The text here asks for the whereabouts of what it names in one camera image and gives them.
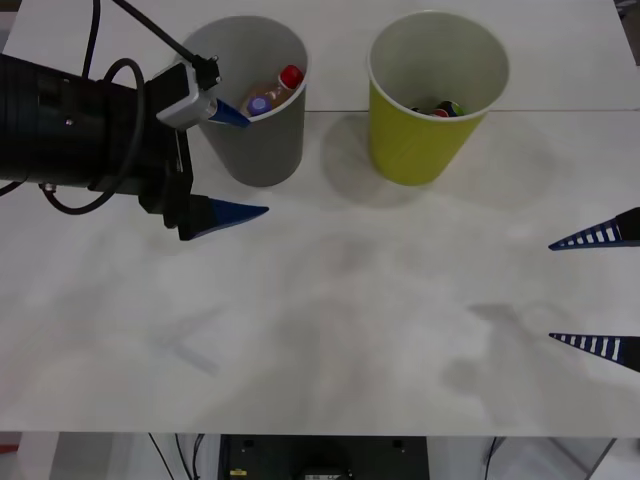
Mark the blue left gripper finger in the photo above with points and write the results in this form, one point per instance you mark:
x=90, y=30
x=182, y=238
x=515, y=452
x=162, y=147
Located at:
x=220, y=212
x=229, y=116

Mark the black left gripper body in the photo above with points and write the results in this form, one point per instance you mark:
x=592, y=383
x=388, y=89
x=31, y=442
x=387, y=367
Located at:
x=167, y=170

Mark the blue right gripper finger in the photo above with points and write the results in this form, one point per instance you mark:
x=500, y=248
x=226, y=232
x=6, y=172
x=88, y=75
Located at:
x=629, y=350
x=627, y=229

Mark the silver-topped drink can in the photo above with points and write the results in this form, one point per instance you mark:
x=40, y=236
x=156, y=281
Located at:
x=448, y=107

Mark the black robot base box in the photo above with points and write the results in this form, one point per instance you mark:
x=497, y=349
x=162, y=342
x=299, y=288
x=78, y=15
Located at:
x=280, y=457

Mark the silver-black left robot arm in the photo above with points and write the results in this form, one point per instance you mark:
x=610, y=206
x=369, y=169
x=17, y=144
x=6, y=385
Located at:
x=50, y=125

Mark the purple-capped plastic bottle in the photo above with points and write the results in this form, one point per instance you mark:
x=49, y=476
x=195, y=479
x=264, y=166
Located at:
x=258, y=104

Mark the grey plastic waste bin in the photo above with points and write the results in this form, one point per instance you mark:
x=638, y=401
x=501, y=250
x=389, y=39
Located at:
x=270, y=150

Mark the red-capped plastic bottle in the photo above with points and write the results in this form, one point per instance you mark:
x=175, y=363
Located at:
x=291, y=76

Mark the yellow-green plastic waste bin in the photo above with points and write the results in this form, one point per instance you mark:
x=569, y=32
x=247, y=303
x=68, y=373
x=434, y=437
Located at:
x=415, y=145

